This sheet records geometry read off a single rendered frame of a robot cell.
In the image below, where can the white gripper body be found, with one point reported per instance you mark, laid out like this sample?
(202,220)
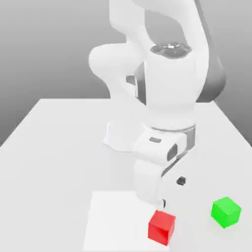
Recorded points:
(146,181)

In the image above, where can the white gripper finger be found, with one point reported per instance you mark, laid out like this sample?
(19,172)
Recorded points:
(181,180)
(163,203)

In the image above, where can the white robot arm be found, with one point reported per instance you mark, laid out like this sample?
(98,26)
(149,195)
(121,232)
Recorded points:
(169,88)

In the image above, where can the small red cube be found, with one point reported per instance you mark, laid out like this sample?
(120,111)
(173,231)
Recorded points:
(160,226)

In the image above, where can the small green cube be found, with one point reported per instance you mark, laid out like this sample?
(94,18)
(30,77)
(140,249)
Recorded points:
(226,212)

